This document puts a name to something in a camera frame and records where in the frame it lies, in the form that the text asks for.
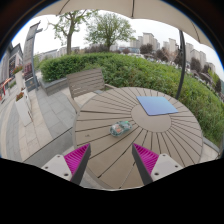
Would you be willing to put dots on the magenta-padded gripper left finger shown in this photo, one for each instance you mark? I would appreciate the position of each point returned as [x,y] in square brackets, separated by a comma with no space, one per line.
[77,160]

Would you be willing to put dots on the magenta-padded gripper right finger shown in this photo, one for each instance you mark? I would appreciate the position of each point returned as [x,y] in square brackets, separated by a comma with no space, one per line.
[146,160]

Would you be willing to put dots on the transparent computer mouse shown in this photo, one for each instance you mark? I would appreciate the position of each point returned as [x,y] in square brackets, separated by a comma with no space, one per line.
[120,128]

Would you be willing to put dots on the blue square mouse pad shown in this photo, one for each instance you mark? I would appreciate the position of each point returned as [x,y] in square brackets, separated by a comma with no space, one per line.
[157,105]

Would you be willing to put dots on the white planter box with flowers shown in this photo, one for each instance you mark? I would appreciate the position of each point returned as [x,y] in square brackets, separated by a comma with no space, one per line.
[22,109]

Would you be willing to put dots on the grey-brown slatted chair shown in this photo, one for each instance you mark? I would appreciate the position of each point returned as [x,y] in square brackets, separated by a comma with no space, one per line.
[85,82]

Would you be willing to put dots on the green hedge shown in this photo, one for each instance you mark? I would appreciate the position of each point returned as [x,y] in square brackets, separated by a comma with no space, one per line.
[140,71]

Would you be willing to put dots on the dark curved parasol pole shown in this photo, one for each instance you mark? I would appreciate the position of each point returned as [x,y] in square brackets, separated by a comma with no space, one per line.
[182,63]

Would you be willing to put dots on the tall dark sign pillar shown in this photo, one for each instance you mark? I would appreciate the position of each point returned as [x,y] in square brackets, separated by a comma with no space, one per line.
[29,56]

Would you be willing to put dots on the far high-rise buildings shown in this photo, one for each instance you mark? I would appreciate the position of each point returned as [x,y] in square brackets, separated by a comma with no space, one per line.
[170,46]

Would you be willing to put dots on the tree with bare trunk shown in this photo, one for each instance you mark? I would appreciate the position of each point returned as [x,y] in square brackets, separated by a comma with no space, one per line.
[69,33]

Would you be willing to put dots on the round leafy tree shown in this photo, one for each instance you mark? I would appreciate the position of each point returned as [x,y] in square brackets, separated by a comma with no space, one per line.
[108,29]

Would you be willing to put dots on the beige parasol canopy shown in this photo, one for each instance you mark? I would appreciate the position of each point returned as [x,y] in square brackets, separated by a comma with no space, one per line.
[146,10]

